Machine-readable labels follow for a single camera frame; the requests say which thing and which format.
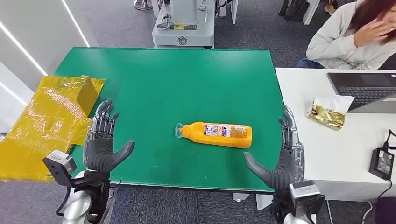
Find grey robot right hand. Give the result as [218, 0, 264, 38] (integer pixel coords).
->
[243, 105, 305, 191]

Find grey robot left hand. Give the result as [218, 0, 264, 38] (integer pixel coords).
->
[83, 98, 135, 173]

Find orange plastic bottle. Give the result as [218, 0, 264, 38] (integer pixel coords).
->
[175, 121, 253, 150]

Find grey table foot plate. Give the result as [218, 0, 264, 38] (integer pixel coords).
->
[232, 193, 251, 203]
[256, 194, 275, 211]

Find white desk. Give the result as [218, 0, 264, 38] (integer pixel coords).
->
[275, 67, 396, 203]

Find yellow taped cardboard box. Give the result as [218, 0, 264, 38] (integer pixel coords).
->
[0, 75, 105, 182]

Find gold snack packet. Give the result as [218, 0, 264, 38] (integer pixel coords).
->
[306, 94, 355, 131]

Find black power adapter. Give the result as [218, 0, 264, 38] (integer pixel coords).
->
[368, 147, 395, 181]

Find green table mat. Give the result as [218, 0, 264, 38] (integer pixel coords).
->
[54, 47, 285, 193]

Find grey laptop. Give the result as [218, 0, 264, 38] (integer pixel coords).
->
[326, 72, 396, 114]

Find person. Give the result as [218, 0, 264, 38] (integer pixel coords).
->
[295, 0, 396, 70]

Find grey machine base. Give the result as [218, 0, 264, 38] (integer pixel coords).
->
[151, 0, 216, 49]

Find chrome stand base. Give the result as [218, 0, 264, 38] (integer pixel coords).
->
[134, 0, 153, 10]

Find black shoes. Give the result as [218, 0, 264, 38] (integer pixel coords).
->
[277, 0, 310, 23]

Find white furniture leg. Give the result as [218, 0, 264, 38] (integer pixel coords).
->
[302, 0, 321, 25]

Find person's hand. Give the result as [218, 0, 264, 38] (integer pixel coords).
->
[354, 18, 396, 47]

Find white furniture panel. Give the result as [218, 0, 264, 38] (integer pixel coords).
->
[218, 0, 239, 25]

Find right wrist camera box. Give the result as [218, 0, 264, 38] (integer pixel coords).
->
[288, 180, 325, 217]

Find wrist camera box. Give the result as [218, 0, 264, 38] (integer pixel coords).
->
[42, 150, 78, 188]
[288, 180, 325, 217]

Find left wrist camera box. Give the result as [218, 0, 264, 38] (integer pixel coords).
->
[42, 150, 78, 188]

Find white cable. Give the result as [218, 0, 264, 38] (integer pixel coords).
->
[362, 202, 374, 224]

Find black adapter cable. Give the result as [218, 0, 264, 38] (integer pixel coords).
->
[375, 129, 396, 202]

